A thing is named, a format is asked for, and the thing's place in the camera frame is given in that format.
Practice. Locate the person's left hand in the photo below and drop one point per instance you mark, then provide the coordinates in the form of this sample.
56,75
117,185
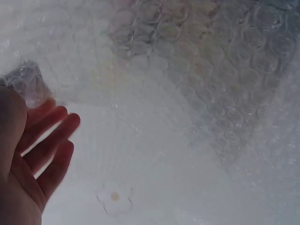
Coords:
18,164

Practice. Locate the clear bubble wrap sheet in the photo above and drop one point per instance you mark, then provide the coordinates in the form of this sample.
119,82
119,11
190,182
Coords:
178,77

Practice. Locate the person's left thumb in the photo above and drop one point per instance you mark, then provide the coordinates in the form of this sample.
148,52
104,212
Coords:
14,112

